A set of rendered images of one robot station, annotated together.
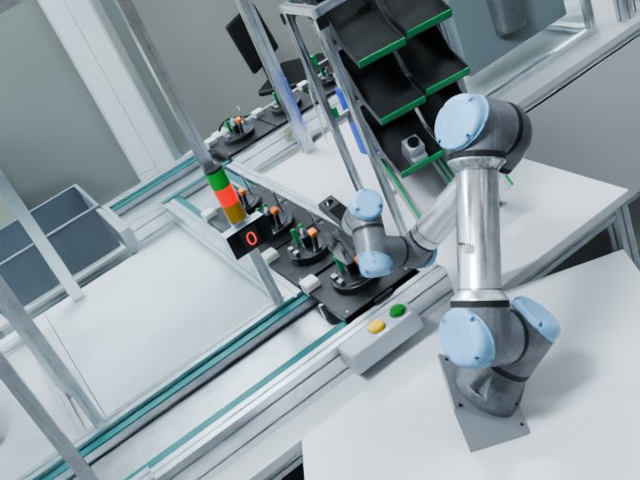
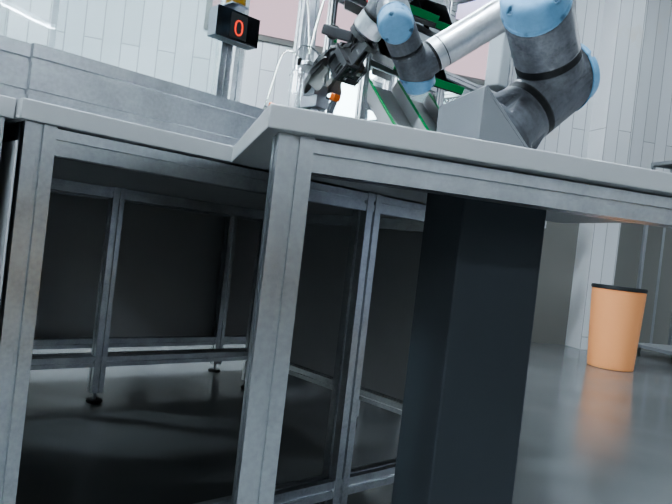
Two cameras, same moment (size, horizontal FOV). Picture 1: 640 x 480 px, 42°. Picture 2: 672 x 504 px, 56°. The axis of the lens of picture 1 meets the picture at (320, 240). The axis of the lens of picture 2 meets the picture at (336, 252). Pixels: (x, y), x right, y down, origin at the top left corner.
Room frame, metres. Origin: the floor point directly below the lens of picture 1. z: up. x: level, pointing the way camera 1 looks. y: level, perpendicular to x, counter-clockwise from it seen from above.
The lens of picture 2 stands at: (0.39, 0.52, 0.70)
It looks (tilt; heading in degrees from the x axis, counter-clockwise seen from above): 0 degrees down; 336
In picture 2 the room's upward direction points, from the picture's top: 7 degrees clockwise
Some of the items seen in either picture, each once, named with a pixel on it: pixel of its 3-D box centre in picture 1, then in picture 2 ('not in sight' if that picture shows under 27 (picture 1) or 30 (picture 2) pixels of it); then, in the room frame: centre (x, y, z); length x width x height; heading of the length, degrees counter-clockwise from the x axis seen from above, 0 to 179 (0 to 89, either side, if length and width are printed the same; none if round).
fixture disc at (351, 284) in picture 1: (355, 274); not in sight; (1.89, -0.05, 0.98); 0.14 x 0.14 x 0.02
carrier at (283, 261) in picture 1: (306, 238); not in sight; (2.13, 0.04, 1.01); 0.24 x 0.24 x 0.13; 19
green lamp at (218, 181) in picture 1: (217, 178); not in sight; (1.94, 0.17, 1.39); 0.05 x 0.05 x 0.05
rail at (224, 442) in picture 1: (310, 374); (255, 132); (1.65, 0.16, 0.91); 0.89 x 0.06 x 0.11; 109
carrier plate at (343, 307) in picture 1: (357, 280); not in sight; (1.89, -0.05, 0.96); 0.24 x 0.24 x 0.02; 19
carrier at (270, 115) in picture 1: (283, 98); not in sight; (3.32, -0.11, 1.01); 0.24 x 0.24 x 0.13; 19
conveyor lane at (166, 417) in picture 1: (272, 353); not in sight; (1.81, 0.24, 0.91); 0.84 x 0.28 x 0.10; 109
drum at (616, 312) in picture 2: not in sight; (614, 326); (4.02, -3.60, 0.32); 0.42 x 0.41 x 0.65; 170
